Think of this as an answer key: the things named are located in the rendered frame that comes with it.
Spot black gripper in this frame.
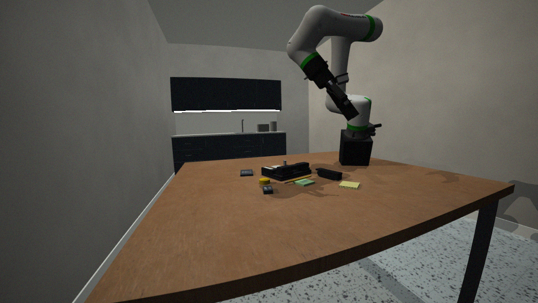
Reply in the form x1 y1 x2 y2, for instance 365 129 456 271
312 68 359 121

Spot pale yellow sticky note pad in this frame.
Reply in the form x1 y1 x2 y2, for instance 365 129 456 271
339 181 360 190

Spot black desk phone body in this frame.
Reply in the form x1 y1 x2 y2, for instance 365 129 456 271
262 166 311 181

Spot black telephone handset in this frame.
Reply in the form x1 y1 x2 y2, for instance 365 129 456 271
276 162 309 173

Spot grey pocket calculator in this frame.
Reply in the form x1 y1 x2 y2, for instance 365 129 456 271
240 169 253 177

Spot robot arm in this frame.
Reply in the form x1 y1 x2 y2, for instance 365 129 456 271
287 5 383 141

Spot light green sticky note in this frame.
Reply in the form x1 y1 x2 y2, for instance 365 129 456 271
292 179 315 187

